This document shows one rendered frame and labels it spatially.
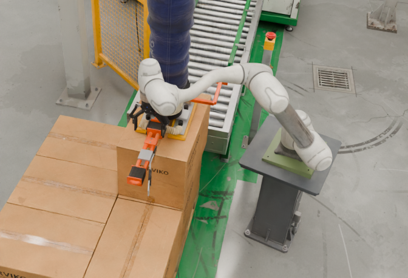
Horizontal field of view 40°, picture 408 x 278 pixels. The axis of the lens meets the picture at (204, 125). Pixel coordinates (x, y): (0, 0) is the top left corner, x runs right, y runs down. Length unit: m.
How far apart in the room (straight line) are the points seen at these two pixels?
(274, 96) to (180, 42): 0.57
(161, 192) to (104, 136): 0.70
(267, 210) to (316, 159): 0.75
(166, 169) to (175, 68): 0.57
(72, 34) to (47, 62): 0.92
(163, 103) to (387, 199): 2.46
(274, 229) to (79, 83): 2.04
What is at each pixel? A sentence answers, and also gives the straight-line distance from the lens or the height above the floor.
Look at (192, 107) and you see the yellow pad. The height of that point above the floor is 0.97.
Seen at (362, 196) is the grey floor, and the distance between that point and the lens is 4.39.
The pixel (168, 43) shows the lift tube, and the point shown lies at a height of 1.53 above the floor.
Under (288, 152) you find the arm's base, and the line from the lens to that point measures 3.36.
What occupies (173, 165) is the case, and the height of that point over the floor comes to 0.90.
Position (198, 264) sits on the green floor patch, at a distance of 3.76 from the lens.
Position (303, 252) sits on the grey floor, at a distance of 3.93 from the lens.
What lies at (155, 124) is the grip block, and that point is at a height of 1.10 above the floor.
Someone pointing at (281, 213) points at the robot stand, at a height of 0.31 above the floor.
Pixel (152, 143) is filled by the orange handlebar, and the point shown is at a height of 1.09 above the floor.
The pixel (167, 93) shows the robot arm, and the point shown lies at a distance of 2.41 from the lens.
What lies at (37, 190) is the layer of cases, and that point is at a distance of 3.47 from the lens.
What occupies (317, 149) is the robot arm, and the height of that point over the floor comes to 1.03.
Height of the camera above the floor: 3.10
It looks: 42 degrees down
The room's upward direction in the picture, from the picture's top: 6 degrees clockwise
